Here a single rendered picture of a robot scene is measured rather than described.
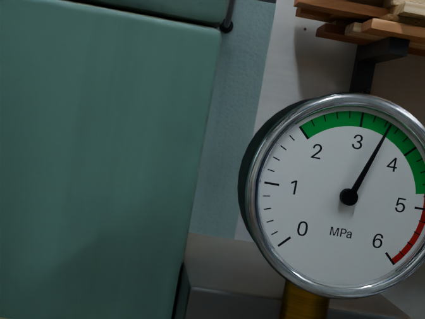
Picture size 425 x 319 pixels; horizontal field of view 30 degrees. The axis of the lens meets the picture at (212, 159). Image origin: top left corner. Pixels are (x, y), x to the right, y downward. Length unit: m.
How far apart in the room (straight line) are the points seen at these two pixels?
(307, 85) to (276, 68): 0.12
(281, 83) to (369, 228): 2.52
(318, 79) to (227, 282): 2.51
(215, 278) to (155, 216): 0.03
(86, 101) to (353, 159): 0.11
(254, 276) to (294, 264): 0.06
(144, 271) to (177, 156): 0.05
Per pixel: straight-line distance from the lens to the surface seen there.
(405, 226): 0.25
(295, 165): 0.24
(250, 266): 0.32
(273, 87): 2.75
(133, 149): 0.30
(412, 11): 2.29
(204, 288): 0.27
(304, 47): 2.78
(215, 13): 0.30
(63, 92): 0.30
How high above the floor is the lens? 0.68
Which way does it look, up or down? 3 degrees down
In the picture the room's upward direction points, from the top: 10 degrees clockwise
